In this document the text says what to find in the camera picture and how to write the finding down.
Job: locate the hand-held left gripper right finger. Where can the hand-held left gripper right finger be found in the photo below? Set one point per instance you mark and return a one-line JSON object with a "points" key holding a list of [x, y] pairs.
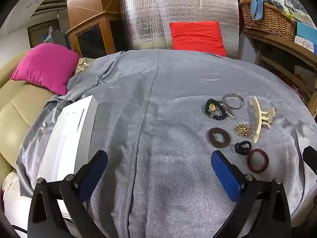
{"points": [[225, 176]]}

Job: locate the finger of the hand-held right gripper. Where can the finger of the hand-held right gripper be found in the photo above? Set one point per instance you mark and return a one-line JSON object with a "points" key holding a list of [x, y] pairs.
{"points": [[310, 157]]}

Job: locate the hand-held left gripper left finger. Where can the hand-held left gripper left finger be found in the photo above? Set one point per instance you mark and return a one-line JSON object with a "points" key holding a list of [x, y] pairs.
{"points": [[95, 173]]}

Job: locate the gold brooch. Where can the gold brooch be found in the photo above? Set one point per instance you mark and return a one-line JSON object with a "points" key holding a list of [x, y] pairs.
{"points": [[244, 130]]}

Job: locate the white rectangular box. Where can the white rectangular box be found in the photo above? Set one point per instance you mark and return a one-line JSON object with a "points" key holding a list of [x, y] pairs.
{"points": [[74, 119]]}

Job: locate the black scrunchie with bead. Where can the black scrunchie with bead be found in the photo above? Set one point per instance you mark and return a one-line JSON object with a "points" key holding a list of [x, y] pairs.
{"points": [[219, 117]]}

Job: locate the cream hair claw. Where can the cream hair claw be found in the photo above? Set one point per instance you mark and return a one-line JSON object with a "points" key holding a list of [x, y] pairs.
{"points": [[258, 124]]}

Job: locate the silver wrist watch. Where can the silver wrist watch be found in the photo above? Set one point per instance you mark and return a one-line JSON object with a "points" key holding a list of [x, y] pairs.
{"points": [[234, 95]]}

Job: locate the white fleece blanket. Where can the white fleece blanket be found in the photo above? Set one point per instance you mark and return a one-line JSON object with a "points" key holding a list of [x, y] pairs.
{"points": [[12, 198]]}

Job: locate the grey cloth cover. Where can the grey cloth cover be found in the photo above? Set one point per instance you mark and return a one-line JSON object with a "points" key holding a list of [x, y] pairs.
{"points": [[173, 91]]}

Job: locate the beige leather sofa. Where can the beige leather sofa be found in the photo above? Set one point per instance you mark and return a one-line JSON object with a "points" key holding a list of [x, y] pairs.
{"points": [[19, 104]]}

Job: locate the beige patterned cloth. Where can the beige patterned cloth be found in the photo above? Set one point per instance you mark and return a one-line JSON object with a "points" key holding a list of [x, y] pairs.
{"points": [[83, 65]]}

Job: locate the wooden shelf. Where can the wooden shelf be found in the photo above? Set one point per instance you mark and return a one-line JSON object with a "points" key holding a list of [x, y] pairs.
{"points": [[277, 42]]}

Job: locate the pink pillow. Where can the pink pillow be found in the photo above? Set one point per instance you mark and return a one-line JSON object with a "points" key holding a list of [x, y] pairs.
{"points": [[44, 64]]}

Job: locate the blue cardboard box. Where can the blue cardboard box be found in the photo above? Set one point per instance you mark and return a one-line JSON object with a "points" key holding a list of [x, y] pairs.
{"points": [[307, 31]]}

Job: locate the red square cushion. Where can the red square cushion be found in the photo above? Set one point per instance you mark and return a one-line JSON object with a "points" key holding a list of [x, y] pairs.
{"points": [[195, 36]]}

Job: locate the wicker basket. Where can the wicker basket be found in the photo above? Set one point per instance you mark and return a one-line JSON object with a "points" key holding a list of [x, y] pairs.
{"points": [[267, 19]]}

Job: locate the wooden cabinet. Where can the wooden cabinet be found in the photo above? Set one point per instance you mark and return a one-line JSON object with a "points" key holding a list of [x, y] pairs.
{"points": [[99, 22]]}

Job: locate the silver foil insulation sheet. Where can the silver foil insulation sheet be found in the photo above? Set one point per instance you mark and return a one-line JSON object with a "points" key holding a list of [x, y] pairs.
{"points": [[143, 19]]}

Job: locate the blue cloth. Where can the blue cloth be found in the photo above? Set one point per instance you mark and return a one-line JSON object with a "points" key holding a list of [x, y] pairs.
{"points": [[257, 2]]}

